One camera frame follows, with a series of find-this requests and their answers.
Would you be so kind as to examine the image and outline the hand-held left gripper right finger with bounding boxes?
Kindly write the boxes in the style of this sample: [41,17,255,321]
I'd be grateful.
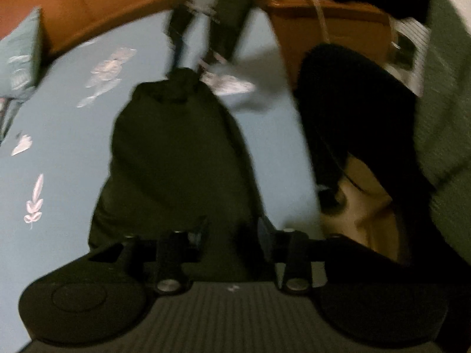
[258,217,400,295]

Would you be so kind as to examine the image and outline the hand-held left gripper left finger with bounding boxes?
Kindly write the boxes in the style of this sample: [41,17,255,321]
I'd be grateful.
[88,222,207,295]

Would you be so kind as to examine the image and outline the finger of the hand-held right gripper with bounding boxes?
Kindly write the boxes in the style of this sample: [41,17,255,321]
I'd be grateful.
[205,5,255,67]
[167,6,196,79]

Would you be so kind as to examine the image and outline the black drawstring pants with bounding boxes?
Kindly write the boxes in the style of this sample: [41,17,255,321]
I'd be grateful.
[88,67,266,284]

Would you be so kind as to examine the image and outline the wooden headboard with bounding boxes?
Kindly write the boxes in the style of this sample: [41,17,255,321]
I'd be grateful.
[0,0,199,57]

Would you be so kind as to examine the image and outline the wooden nightstand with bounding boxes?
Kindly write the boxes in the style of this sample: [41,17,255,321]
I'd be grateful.
[265,0,394,92]

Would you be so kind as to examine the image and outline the person's black trouser leg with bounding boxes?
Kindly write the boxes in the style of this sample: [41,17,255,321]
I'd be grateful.
[294,42,435,216]

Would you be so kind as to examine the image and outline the teal printed pillow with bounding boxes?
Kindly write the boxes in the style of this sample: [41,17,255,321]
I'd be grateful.
[0,5,43,100]

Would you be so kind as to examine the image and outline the white striped box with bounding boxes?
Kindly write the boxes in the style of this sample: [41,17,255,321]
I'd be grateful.
[386,18,432,97]

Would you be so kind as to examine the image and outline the person's green knit sweater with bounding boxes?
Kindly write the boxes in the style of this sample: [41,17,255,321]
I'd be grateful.
[414,0,471,254]

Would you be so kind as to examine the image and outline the white cable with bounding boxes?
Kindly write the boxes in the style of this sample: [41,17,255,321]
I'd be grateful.
[300,0,332,45]

